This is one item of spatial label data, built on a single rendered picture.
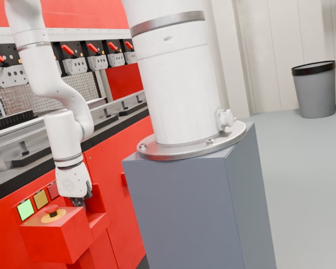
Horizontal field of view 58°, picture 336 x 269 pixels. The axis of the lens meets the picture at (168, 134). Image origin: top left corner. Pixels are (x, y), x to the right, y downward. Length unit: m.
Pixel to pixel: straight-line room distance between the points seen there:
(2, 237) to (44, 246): 0.21
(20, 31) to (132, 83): 1.99
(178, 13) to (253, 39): 4.64
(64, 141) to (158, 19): 0.56
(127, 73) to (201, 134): 2.41
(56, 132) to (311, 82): 3.72
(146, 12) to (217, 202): 0.29
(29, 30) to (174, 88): 0.56
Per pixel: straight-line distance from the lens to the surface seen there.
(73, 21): 1.73
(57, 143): 0.92
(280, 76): 5.05
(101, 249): 1.53
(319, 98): 4.35
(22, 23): 0.93
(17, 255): 1.20
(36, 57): 0.91
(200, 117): 0.46
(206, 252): 0.51
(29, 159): 1.29
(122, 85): 2.89
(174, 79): 0.45
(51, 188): 1.08
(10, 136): 1.65
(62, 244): 0.92
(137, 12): 0.47
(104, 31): 1.93
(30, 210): 1.02
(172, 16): 0.45
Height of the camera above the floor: 1.14
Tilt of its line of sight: 13 degrees down
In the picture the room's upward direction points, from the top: 13 degrees counter-clockwise
